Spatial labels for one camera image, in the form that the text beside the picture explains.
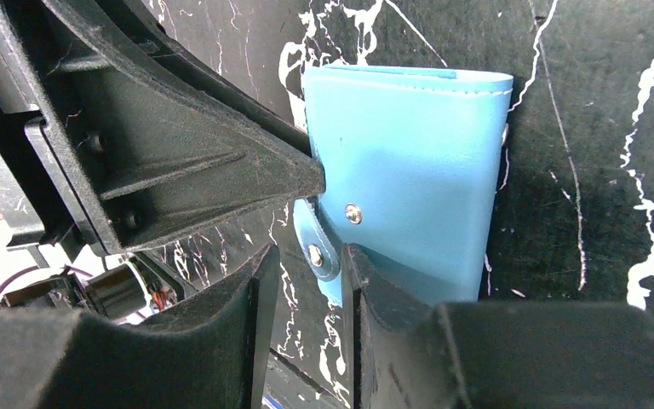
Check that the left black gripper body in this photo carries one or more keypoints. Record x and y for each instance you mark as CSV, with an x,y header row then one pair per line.
x,y
56,136

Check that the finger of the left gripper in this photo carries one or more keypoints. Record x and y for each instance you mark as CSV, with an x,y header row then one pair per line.
x,y
182,160
133,19

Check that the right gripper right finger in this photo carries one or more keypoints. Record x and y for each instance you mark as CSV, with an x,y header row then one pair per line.
x,y
408,354

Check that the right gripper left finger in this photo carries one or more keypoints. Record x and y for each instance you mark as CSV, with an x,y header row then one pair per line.
x,y
209,351

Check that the blue leather card holder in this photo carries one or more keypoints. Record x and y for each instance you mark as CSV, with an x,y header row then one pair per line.
x,y
411,158

